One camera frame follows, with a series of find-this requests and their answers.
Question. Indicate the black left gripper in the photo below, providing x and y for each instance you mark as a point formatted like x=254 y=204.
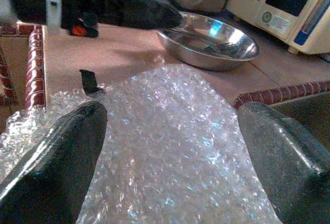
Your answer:
x=74 y=5

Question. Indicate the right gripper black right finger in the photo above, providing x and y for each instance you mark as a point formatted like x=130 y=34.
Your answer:
x=291 y=167

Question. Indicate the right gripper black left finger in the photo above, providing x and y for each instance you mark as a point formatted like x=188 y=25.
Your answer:
x=46 y=172

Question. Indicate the stainless steel bowl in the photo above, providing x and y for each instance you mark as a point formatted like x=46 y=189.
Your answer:
x=201 y=59

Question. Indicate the steel fork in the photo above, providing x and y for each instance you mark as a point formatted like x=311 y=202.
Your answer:
x=219 y=47

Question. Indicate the black tape piece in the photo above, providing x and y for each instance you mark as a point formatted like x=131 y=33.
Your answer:
x=89 y=81

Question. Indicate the clear bubble wrap sheet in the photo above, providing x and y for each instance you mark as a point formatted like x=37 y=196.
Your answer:
x=167 y=144

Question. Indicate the cream and black water ionizer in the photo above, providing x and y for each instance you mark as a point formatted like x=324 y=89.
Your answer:
x=278 y=15

